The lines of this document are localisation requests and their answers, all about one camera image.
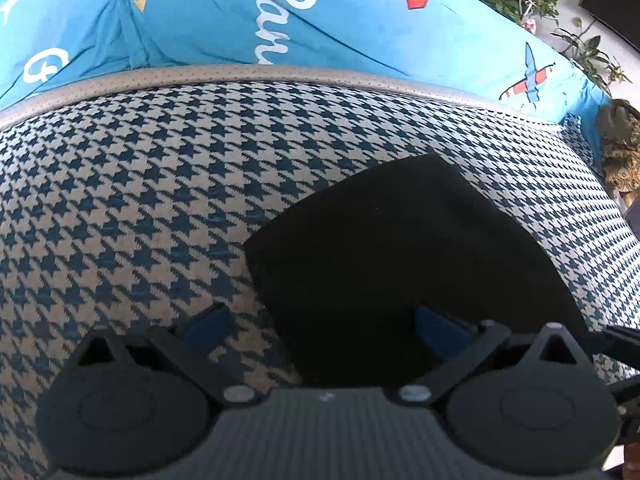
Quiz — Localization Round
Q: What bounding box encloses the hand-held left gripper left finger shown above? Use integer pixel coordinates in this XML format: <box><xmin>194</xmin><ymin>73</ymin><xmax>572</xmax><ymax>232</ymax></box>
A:
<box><xmin>77</xmin><ymin>302</ymin><xmax>258</xmax><ymax>408</ymax></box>

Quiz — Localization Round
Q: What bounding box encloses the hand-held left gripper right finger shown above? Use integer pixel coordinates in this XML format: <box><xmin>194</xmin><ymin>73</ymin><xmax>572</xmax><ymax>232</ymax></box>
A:
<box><xmin>392</xmin><ymin>302</ymin><xmax>591</xmax><ymax>408</ymax></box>

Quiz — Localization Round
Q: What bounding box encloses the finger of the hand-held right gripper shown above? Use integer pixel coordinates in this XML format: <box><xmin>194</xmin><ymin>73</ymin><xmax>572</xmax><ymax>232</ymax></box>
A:
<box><xmin>587</xmin><ymin>324</ymin><xmax>640</xmax><ymax>362</ymax></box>

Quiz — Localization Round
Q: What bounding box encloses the black shirt with red print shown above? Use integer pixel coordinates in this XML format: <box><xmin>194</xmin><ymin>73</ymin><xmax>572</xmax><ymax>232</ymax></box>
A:
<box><xmin>242</xmin><ymin>154</ymin><xmax>593</xmax><ymax>388</ymax></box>

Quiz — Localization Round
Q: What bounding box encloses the houndstooth sofa seat cushion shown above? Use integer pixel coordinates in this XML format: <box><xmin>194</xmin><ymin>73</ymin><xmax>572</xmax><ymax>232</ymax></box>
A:
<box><xmin>0</xmin><ymin>65</ymin><xmax>640</xmax><ymax>480</ymax></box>

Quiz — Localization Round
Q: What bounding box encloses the slender-leaved potted plant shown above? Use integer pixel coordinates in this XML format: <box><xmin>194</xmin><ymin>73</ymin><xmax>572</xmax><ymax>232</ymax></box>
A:
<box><xmin>552</xmin><ymin>17</ymin><xmax>631</xmax><ymax>96</ymax></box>

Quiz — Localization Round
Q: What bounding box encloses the blue printed sofa cover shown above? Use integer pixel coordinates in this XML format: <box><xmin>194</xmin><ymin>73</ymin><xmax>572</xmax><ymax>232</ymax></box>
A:
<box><xmin>0</xmin><ymin>0</ymin><xmax>613</xmax><ymax>126</ymax></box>

